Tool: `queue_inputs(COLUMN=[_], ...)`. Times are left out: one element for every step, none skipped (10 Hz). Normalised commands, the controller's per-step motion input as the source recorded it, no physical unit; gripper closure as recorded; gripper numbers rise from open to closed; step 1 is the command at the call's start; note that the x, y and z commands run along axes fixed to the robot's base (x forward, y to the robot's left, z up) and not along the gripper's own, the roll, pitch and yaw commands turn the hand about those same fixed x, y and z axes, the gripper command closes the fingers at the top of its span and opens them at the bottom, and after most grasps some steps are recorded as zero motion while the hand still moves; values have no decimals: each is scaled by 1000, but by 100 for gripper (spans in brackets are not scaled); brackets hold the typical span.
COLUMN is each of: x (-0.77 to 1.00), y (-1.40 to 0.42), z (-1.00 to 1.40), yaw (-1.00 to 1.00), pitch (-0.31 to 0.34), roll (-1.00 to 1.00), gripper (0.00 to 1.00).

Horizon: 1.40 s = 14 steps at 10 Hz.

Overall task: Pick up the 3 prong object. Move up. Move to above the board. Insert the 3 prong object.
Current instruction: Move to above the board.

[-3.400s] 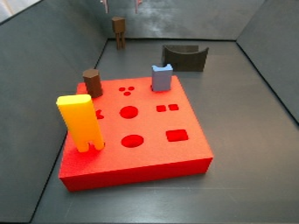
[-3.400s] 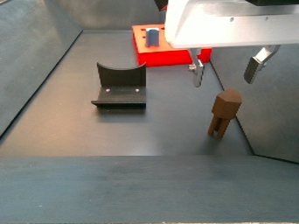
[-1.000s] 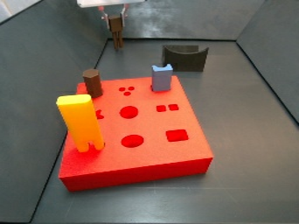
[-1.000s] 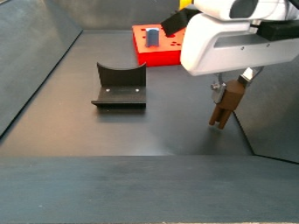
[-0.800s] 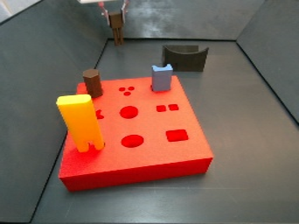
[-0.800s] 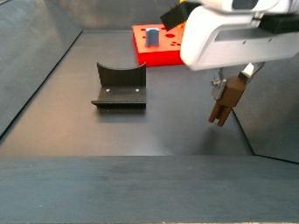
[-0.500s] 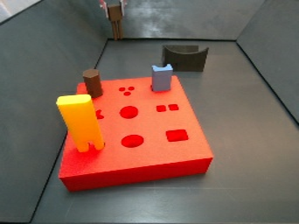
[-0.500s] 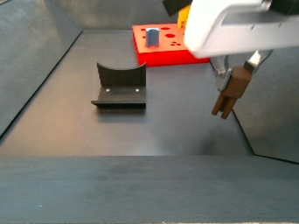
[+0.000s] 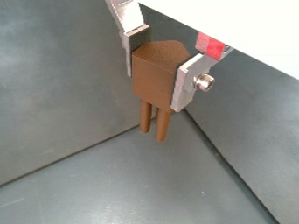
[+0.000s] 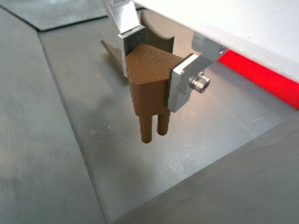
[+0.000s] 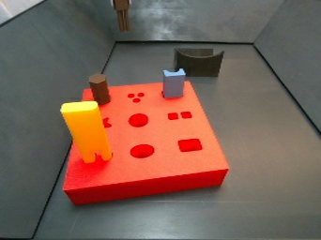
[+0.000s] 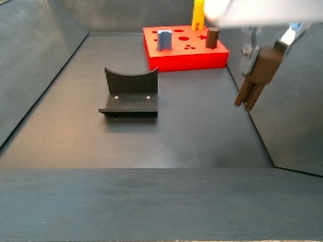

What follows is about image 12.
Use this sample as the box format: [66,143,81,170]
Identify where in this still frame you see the yellow peg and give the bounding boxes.
[190,0,204,30]

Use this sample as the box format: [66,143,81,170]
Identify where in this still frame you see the red peg board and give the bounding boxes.
[142,26,229,72]

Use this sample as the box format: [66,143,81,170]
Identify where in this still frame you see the brown cylinder peg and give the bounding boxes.
[205,27,219,49]

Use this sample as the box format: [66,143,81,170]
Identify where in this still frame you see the blue peg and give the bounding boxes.
[157,29,173,51]

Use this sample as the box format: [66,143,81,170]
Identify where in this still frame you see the brown three prong peg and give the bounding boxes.
[235,46,283,111]

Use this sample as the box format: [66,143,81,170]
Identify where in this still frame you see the black curved holder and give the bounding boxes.
[98,69,157,115]

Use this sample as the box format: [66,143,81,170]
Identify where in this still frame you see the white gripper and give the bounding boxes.
[204,0,323,75]

